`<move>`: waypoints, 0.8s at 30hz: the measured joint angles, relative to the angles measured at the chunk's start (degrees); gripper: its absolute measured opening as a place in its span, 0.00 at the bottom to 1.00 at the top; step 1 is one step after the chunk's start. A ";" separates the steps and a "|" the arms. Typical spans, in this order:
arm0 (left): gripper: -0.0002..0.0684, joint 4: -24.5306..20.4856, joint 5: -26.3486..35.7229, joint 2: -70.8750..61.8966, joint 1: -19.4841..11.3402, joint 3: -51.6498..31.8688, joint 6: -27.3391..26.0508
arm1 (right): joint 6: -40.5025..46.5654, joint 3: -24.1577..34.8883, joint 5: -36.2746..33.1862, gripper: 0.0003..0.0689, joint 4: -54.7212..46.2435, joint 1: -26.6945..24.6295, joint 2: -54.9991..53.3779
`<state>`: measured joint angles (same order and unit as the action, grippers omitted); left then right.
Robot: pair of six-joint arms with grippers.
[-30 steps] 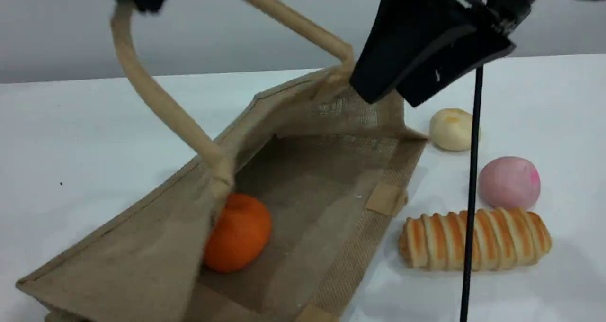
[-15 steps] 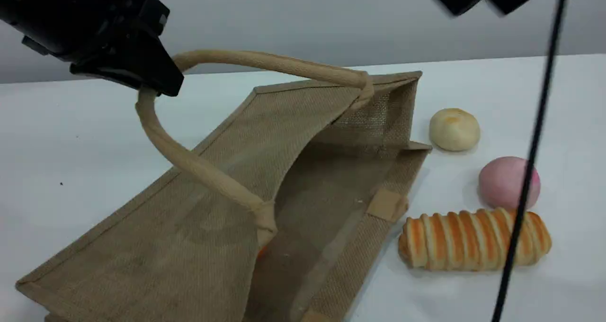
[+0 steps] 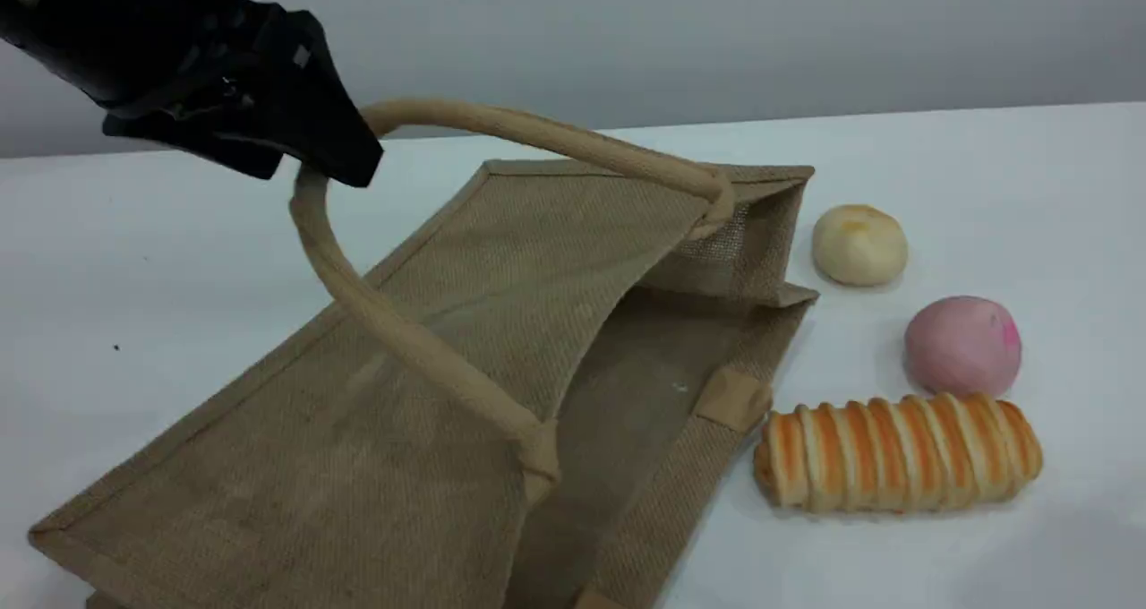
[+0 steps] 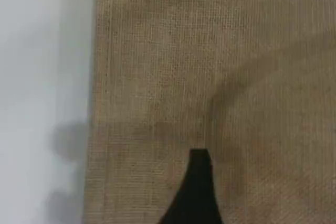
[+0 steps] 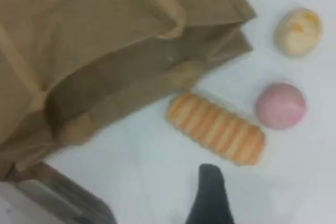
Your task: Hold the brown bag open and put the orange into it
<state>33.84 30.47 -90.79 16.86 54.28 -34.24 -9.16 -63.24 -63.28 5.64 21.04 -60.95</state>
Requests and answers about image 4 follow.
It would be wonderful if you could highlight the brown jute bag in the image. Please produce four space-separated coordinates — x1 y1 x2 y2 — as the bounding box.
83 0 336 224

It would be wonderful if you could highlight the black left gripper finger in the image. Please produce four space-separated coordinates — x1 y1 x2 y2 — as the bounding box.
156 148 224 224

